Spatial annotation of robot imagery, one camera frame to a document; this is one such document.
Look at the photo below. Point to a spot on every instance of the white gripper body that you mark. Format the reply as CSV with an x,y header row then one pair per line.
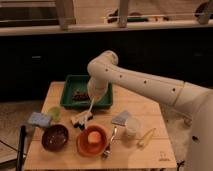
x,y
96,88

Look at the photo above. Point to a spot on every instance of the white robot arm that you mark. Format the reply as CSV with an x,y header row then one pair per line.
x,y
187,98

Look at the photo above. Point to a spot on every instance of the orange bowl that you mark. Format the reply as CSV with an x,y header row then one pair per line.
x,y
91,150

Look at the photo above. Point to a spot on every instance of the purple bowl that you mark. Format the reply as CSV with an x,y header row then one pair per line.
x,y
55,138

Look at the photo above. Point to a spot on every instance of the brown grape bunch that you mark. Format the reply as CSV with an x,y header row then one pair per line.
x,y
80,96

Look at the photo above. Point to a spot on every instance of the green plastic tray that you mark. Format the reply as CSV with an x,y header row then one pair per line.
x,y
79,83

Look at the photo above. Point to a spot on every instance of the wooden block eraser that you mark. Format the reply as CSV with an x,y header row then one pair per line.
x,y
75,119

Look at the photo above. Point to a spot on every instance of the grey triangular cloth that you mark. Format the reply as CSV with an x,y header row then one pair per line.
x,y
121,118

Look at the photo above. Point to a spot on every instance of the orange fruit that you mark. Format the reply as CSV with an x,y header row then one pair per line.
x,y
94,137

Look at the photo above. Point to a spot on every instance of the green small cup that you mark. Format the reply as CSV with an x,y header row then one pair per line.
x,y
54,112

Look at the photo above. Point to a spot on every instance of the white plastic cup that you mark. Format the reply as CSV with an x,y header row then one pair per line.
x,y
132,126

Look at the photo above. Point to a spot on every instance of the metal fork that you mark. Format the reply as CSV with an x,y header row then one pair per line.
x,y
107,150

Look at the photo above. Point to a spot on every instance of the blue sponge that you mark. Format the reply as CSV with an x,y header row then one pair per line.
x,y
39,119

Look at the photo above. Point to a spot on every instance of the black pole at left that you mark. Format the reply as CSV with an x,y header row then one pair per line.
x,y
21,145

